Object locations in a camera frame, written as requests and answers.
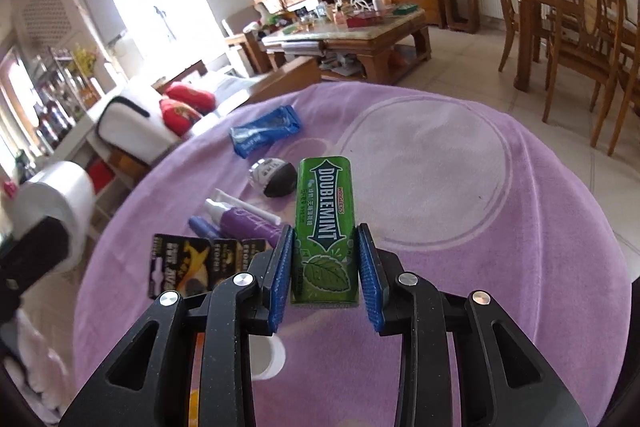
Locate black and gold snack box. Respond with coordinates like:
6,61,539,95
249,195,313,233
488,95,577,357
149,233,268,300

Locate wooden television cabinet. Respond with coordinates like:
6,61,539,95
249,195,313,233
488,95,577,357
389,0,447,28

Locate shelf with bottles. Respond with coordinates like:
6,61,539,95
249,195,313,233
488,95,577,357
0,47,107,160

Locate wooden coffee table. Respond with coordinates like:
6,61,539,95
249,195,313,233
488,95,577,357
261,4,432,86

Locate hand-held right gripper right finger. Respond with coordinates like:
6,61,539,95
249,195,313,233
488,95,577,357
356,223,590,427

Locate small blue purple tube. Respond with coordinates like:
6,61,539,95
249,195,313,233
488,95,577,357
188,216,222,241

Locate white round cap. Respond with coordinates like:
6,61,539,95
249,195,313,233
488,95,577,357
250,336,287,380

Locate purple tube with white cap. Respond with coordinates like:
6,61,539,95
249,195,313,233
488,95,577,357
204,199,285,250

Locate wooden armchair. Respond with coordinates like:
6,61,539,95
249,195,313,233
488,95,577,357
221,4,282,76

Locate person's left forearm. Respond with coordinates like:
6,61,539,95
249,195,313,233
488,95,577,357
0,307,77,427

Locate white cushion with black trim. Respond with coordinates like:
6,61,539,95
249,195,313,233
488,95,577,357
95,96,187,158

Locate silver black crumpled wrapper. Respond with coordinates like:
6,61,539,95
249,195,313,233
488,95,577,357
248,157,299,198

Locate blue packet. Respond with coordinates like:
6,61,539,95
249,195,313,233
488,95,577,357
229,105,303,158

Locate green gum box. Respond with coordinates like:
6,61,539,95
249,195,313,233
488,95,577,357
290,155,361,308

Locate orange yellow packet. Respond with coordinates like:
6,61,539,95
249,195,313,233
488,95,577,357
186,332,207,427

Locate wooden dining chair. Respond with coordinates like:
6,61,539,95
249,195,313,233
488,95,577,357
589,0,640,156
541,0,627,124
481,0,522,74

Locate wooden sofa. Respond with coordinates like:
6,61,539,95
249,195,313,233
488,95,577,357
95,56,322,168

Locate red cushion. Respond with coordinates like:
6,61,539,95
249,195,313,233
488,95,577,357
165,82,217,115
159,98,204,138

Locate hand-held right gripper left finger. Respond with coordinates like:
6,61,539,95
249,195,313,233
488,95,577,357
60,224,296,427

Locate yellow flowers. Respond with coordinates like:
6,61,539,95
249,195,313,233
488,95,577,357
72,43,99,78

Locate red box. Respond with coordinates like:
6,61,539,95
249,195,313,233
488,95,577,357
346,13,384,28

